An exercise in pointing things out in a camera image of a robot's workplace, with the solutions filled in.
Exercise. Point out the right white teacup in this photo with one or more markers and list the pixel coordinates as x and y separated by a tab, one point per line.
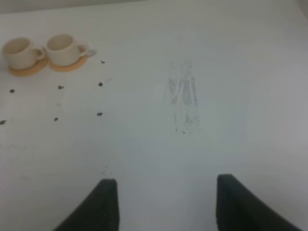
64	49

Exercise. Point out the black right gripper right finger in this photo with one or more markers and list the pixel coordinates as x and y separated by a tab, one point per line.
237	209

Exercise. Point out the right orange cup coaster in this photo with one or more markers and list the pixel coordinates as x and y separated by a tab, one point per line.
82	60

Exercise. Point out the left orange cup coaster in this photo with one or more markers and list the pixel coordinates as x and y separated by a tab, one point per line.
29	71

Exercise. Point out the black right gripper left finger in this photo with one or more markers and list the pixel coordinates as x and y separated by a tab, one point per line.
98	212

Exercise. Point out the white teacup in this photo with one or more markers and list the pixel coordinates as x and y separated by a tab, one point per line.
21	53
64	49

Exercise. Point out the left white teacup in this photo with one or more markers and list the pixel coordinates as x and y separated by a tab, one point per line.
21	53

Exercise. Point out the orange cup coaster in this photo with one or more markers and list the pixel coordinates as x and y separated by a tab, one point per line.
29	71
82	60

